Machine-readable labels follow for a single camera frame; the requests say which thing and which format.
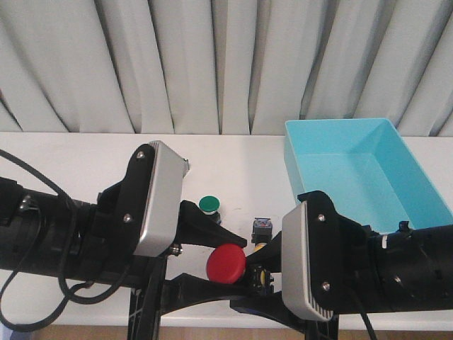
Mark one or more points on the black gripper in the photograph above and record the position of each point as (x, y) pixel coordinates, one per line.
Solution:
(146, 303)
(356, 284)

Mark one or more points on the red push button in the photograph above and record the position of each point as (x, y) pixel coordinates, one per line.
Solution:
(228, 264)

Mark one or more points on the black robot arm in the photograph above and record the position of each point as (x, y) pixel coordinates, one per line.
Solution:
(411, 270)
(94, 244)

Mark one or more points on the light blue plastic box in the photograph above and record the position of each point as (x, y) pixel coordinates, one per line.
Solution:
(366, 169)

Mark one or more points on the lying yellow push button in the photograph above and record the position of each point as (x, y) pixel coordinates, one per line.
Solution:
(262, 231)

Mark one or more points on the centre green push button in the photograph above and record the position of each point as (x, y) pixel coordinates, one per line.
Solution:
(210, 206)

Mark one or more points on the grey pleated curtain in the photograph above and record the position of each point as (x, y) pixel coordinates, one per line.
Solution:
(224, 67)

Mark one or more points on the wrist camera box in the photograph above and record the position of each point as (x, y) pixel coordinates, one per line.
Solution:
(311, 266)
(155, 202)

